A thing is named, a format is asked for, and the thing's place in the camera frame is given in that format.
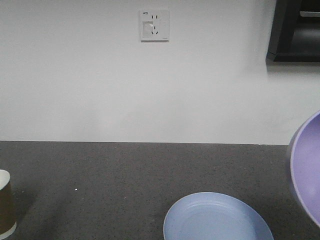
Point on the light blue plate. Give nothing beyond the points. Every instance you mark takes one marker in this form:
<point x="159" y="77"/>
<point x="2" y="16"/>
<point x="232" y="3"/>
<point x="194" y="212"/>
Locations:
<point x="213" y="216"/>

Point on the purple bowl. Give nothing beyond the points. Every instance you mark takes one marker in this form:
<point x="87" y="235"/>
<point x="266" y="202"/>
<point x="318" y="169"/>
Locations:
<point x="302" y="166"/>

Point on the brown paper cup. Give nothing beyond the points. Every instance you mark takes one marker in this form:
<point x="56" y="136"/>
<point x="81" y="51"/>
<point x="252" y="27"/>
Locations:
<point x="8" y="220"/>

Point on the white wall power socket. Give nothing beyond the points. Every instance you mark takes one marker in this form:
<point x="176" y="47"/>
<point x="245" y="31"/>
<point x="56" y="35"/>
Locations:
<point x="154" y="25"/>

